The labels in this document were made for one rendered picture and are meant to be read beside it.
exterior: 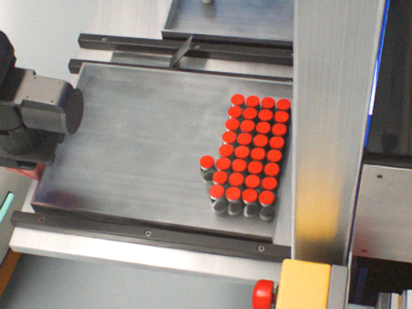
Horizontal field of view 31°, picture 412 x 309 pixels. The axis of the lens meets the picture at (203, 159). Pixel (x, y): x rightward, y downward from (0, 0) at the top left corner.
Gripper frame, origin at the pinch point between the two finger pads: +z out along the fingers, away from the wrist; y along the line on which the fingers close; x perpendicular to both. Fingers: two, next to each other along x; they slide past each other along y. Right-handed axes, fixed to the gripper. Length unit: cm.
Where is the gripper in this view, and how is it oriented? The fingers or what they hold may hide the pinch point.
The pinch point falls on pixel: (39, 173)
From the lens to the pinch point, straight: 110.1
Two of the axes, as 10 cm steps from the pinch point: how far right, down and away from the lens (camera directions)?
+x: 2.0, -8.3, 5.3
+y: 9.8, 1.2, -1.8
